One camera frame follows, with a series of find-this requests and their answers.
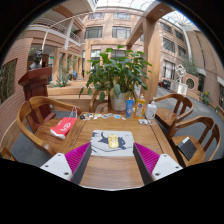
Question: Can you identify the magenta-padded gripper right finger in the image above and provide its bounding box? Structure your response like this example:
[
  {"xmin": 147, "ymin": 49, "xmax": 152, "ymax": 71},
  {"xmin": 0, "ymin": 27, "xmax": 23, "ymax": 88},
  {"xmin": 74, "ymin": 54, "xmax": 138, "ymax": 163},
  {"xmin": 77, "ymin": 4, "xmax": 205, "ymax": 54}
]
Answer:
[{"xmin": 133, "ymin": 143, "xmax": 184, "ymax": 186}]

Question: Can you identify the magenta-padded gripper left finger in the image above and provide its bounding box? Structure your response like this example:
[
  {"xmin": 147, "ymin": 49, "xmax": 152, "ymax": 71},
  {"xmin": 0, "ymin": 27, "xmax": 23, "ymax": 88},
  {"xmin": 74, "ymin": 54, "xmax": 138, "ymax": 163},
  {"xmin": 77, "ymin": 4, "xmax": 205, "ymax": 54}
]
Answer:
[{"xmin": 39, "ymin": 142, "xmax": 93, "ymax": 185}]

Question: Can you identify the yellow computer mouse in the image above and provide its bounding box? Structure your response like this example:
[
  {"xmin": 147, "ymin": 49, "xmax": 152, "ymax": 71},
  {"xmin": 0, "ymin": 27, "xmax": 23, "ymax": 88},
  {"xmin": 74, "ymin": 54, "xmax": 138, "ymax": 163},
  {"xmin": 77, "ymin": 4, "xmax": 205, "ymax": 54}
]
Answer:
[{"xmin": 107, "ymin": 133, "xmax": 120, "ymax": 150}]

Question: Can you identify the grey cat print mouse pad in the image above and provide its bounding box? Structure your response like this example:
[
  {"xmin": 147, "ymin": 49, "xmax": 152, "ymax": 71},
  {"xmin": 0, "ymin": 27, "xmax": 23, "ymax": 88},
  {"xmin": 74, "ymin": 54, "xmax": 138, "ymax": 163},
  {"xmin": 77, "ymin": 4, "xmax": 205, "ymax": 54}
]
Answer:
[{"xmin": 89, "ymin": 129, "xmax": 135, "ymax": 158}]

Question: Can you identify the black notebook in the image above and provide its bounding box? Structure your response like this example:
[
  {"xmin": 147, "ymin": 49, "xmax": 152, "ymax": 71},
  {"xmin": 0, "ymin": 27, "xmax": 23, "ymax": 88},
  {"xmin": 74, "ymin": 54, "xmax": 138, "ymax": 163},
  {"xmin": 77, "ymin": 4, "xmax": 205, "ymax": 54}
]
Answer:
[{"xmin": 176, "ymin": 136, "xmax": 198, "ymax": 162}]

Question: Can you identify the wooden armchair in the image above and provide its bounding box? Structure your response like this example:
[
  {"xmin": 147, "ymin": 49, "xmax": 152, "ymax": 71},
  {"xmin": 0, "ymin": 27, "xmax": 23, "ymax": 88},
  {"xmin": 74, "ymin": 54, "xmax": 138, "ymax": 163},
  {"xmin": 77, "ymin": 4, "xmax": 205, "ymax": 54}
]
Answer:
[
  {"xmin": 153, "ymin": 93, "xmax": 195, "ymax": 129},
  {"xmin": 15, "ymin": 95, "xmax": 83, "ymax": 158},
  {"xmin": 166, "ymin": 115, "xmax": 222, "ymax": 168},
  {"xmin": 0, "ymin": 146, "xmax": 17, "ymax": 163},
  {"xmin": 89, "ymin": 89, "xmax": 113, "ymax": 114}
]

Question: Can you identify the white pump bottle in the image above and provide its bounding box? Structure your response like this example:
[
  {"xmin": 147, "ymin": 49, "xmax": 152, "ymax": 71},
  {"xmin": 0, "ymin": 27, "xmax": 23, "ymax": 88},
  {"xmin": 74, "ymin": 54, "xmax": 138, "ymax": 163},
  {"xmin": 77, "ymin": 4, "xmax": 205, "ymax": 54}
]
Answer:
[{"xmin": 145, "ymin": 97, "xmax": 158, "ymax": 120}]

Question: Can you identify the yellow detergent bottle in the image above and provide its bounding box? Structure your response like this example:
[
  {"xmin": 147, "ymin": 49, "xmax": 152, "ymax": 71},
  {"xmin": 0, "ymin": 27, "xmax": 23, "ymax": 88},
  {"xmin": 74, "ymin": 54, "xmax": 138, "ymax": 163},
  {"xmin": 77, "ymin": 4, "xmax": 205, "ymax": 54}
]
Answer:
[{"xmin": 135, "ymin": 93, "xmax": 147, "ymax": 119}]

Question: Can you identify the blue tube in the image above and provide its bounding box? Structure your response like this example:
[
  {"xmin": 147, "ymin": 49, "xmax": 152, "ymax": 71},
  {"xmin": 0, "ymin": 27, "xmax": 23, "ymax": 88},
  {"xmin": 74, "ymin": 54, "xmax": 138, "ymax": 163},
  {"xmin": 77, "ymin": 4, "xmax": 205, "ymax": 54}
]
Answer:
[{"xmin": 125, "ymin": 99, "xmax": 135, "ymax": 120}]

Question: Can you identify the white abstract sculpture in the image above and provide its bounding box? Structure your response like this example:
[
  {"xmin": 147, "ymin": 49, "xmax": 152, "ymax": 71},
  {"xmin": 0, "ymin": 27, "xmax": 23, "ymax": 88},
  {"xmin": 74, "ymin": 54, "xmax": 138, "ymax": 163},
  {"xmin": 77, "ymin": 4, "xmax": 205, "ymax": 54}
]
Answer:
[{"xmin": 170, "ymin": 63, "xmax": 189, "ymax": 96}]

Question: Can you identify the yellow flowering plant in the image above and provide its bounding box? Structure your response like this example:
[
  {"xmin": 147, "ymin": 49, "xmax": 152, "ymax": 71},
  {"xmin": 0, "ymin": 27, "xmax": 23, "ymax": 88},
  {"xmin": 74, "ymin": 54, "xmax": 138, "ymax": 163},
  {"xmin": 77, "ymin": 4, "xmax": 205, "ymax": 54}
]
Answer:
[{"xmin": 200, "ymin": 90, "xmax": 212, "ymax": 106}]

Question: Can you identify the spiky green agave plant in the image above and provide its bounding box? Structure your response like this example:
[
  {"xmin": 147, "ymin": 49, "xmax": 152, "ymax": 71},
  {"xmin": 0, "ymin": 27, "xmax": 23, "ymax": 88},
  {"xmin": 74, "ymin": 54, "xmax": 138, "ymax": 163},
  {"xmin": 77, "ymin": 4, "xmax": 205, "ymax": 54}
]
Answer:
[{"xmin": 51, "ymin": 71, "xmax": 73, "ymax": 88}]

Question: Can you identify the green plant in white pot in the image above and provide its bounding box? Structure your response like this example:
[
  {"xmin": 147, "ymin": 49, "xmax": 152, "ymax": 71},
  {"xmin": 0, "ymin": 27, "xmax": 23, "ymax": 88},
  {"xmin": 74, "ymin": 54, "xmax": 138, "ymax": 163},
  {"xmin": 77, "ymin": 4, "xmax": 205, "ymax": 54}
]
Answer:
[{"xmin": 78, "ymin": 44, "xmax": 153, "ymax": 112}]

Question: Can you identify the dark bust statue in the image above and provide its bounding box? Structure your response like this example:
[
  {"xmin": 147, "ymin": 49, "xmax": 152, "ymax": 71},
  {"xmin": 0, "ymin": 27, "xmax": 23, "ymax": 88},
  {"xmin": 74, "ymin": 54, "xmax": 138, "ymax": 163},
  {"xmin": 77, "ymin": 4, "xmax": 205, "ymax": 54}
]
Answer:
[{"xmin": 29, "ymin": 49, "xmax": 44, "ymax": 71}]

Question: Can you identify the dark red wooden pedestal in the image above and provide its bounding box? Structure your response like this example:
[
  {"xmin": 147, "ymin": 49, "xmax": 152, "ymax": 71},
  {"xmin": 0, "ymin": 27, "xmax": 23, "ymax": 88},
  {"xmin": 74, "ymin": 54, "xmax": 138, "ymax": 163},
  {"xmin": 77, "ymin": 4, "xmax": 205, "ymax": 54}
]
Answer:
[{"xmin": 18, "ymin": 66, "xmax": 57, "ymax": 134}]

